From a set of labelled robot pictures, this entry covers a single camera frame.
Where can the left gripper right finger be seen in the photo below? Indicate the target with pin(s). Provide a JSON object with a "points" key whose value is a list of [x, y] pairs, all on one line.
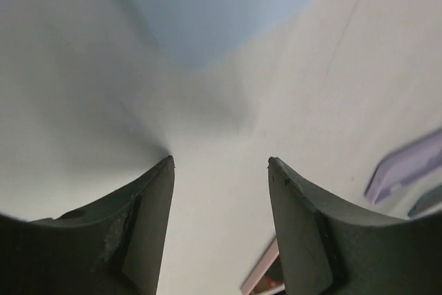
{"points": [[328, 245]]}

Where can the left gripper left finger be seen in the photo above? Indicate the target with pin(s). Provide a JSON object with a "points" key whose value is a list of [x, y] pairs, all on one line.
{"points": [[113, 245]]}

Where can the pink phone case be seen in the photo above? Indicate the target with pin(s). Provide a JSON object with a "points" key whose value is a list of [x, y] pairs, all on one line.
{"points": [[261, 267]]}

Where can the light blue phone case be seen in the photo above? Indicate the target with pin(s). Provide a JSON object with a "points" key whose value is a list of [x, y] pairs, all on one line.
{"points": [[217, 11]]}

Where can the lavender phone case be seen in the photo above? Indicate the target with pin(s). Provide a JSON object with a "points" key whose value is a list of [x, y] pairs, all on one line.
{"points": [[405, 166]]}

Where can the black phone right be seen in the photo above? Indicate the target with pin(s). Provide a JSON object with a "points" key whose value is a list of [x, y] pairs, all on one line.
{"points": [[426, 202]]}

